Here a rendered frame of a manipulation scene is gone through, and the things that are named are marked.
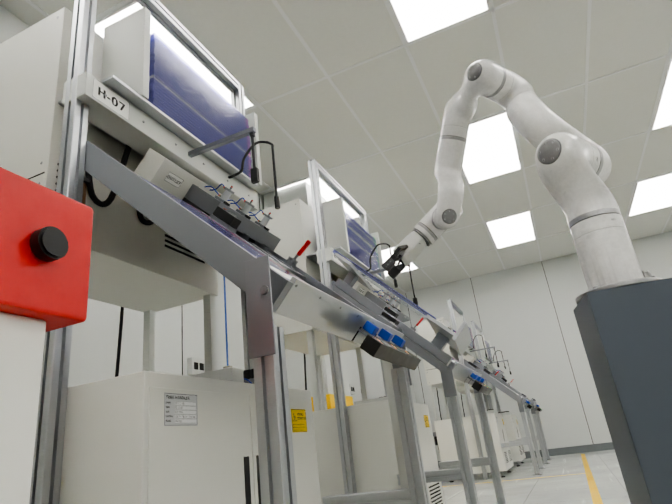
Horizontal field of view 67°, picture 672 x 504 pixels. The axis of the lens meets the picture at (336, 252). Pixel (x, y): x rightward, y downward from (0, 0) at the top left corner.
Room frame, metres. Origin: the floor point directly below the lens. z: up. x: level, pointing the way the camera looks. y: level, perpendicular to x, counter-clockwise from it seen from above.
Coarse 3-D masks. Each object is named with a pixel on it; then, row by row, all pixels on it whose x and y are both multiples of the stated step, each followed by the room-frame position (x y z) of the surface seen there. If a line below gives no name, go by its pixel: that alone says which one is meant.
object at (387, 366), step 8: (384, 368) 1.70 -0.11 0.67; (392, 368) 1.69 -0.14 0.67; (384, 376) 1.70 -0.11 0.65; (392, 384) 1.69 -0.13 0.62; (392, 392) 1.69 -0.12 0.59; (392, 400) 1.69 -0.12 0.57; (392, 408) 1.69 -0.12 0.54; (392, 416) 1.70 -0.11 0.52; (392, 424) 1.70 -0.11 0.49; (400, 440) 1.69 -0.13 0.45; (400, 448) 1.69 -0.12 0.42; (400, 456) 1.69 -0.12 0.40; (400, 464) 1.69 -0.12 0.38; (400, 472) 1.70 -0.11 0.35; (400, 480) 1.70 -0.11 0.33
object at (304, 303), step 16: (304, 288) 0.89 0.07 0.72; (288, 304) 0.89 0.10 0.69; (304, 304) 0.93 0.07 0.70; (320, 304) 0.98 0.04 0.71; (336, 304) 1.03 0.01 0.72; (304, 320) 0.97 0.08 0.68; (320, 320) 1.02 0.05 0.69; (336, 320) 1.07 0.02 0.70; (352, 320) 1.14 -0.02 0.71; (368, 320) 1.21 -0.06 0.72; (352, 336) 1.19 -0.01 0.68; (400, 336) 1.45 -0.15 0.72
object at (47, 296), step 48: (0, 192) 0.48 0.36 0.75; (48, 192) 0.54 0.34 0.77; (0, 240) 0.49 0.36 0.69; (48, 240) 0.52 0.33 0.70; (0, 288) 0.50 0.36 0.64; (48, 288) 0.55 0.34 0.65; (0, 336) 0.52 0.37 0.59; (0, 384) 0.53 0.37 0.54; (0, 432) 0.53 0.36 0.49; (0, 480) 0.54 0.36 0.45
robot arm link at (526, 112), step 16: (512, 80) 1.26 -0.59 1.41; (496, 96) 1.28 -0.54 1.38; (512, 96) 1.28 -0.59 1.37; (528, 96) 1.20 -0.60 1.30; (512, 112) 1.23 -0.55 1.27; (528, 112) 1.19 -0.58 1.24; (544, 112) 1.18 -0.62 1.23; (528, 128) 1.21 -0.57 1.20; (544, 128) 1.19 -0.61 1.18; (560, 128) 1.19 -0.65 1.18; (608, 160) 1.17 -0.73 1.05; (608, 176) 1.21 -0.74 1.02
